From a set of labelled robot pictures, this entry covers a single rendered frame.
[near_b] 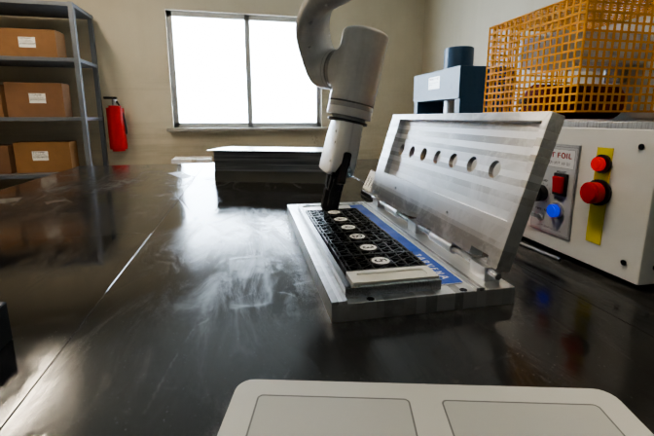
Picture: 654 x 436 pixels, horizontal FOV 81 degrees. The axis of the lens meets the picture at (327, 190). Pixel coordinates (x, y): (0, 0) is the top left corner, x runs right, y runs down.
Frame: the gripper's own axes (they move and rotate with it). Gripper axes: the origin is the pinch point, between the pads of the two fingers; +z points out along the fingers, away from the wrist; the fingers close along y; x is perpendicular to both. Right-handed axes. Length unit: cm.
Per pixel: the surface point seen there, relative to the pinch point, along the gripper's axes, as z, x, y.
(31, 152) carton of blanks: 54, -189, -299
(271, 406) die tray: 6.6, -13.2, 47.1
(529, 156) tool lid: -14.2, 11.2, 35.1
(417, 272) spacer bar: 0.9, 3.4, 32.4
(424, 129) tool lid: -16.4, 12.4, 6.6
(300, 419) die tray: 6, -11, 49
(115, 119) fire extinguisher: 14, -134, -317
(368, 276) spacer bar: 2.1, -2.4, 32.5
